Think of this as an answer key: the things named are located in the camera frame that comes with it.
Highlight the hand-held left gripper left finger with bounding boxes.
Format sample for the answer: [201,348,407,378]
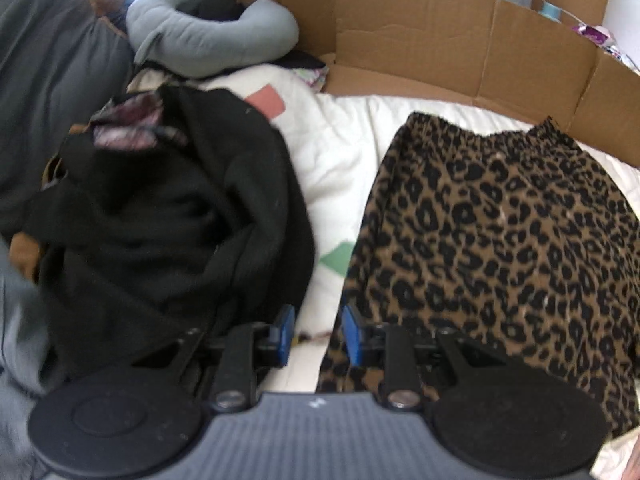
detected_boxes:
[132,304,297,413]

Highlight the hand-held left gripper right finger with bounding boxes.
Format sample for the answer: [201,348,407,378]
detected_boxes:
[341,305,506,410]

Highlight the leopard print skirt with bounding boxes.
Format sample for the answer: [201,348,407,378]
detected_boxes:
[315,111,640,441]

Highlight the crumpled black garment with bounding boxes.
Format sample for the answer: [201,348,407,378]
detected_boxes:
[0,85,317,377]

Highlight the bear print blanket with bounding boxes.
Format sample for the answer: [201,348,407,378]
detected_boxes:
[127,62,640,480]

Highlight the patterned cloth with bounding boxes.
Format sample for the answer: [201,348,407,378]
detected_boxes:
[279,52,332,92]

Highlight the blue-grey denim garment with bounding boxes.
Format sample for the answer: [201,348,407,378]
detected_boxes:
[0,240,67,480]

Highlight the brown cloth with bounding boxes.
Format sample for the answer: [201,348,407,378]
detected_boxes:
[9,232,44,284]

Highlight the grey neck pillow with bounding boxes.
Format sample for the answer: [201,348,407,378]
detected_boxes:
[125,0,300,80]

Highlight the flat cardboard sheet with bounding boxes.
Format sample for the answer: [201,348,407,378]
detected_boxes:
[205,0,640,168]

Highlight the dark grey pillow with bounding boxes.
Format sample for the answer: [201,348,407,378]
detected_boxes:
[0,0,134,241]

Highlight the purple and white detergent bag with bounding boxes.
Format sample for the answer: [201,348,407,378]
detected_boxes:
[572,22,640,74]

